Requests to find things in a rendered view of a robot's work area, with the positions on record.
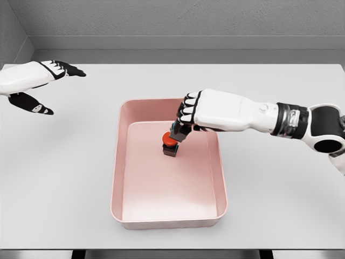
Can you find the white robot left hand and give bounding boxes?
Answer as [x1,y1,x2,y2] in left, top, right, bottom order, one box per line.
[0,60,87,116]

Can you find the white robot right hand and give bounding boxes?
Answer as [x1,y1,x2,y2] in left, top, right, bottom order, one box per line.
[169,89,253,143]

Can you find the red button industrial switch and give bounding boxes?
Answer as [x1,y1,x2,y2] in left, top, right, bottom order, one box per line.
[161,121,180,158]

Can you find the pink rectangular basket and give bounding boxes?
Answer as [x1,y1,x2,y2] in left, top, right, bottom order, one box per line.
[109,98,229,224]

